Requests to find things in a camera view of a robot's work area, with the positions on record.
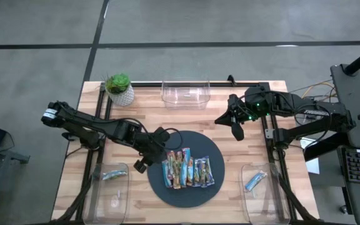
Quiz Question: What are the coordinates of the red and green granola bar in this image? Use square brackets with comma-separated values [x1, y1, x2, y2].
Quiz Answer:
[166, 150, 176, 176]

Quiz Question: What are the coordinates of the blue granola bar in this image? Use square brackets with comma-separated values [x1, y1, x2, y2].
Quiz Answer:
[161, 159, 173, 189]
[181, 147, 191, 188]
[244, 170, 268, 193]

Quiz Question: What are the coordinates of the teal granola bar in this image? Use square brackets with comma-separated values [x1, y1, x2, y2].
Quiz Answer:
[101, 169, 128, 181]

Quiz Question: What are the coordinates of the succulent in white patterned pot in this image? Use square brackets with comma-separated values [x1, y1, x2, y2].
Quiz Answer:
[104, 73, 136, 107]

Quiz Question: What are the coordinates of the yellow cable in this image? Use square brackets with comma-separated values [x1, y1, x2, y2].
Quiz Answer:
[301, 80, 336, 99]

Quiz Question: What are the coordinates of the dark grey workstation desk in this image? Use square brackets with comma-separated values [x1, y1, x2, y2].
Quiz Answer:
[329, 64, 360, 225]

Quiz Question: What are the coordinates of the white paper sheet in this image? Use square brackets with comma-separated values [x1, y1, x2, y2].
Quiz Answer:
[299, 137, 318, 150]
[304, 157, 321, 175]

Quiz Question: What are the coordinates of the dark round plate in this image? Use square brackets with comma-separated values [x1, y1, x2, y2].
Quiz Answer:
[147, 130, 226, 209]

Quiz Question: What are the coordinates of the black looped gripper cable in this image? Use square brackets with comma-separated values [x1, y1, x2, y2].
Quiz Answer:
[162, 127, 184, 151]

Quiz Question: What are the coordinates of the clear plastic bin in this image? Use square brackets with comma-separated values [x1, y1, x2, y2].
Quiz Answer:
[241, 162, 292, 225]
[82, 162, 130, 225]
[161, 79, 211, 110]

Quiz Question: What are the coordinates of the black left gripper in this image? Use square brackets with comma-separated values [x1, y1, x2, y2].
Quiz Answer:
[134, 126, 171, 174]

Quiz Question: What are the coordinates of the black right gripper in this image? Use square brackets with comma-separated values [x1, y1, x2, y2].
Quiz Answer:
[214, 92, 254, 142]

